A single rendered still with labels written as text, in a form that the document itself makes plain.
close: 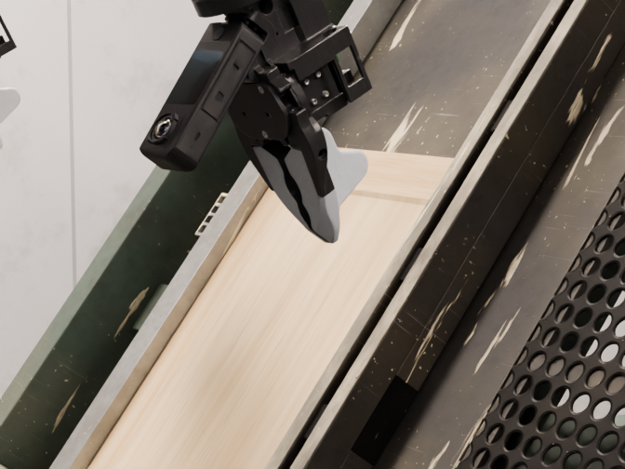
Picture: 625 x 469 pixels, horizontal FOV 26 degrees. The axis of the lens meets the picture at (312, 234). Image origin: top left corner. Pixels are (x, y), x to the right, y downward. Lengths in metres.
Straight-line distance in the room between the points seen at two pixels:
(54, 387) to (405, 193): 0.67
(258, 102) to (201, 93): 0.05
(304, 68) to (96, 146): 4.01
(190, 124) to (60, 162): 3.97
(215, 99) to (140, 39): 4.11
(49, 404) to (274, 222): 0.46
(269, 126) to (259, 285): 0.70
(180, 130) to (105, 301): 1.06
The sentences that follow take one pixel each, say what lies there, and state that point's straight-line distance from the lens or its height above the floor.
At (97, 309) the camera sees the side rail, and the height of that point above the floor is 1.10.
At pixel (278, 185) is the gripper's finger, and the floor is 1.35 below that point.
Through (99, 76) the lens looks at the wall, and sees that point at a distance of 4.97.
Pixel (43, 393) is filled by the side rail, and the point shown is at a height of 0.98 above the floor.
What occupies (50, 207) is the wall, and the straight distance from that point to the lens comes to 4.90.
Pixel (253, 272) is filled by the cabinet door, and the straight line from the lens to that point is 1.70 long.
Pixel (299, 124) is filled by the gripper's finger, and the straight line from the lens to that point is 0.96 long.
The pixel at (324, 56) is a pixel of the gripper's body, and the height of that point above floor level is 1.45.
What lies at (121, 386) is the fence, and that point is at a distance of 1.75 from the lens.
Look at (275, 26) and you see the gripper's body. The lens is 0.98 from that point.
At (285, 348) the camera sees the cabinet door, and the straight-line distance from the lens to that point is 1.55.
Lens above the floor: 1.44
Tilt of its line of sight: 7 degrees down
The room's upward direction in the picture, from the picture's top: straight up
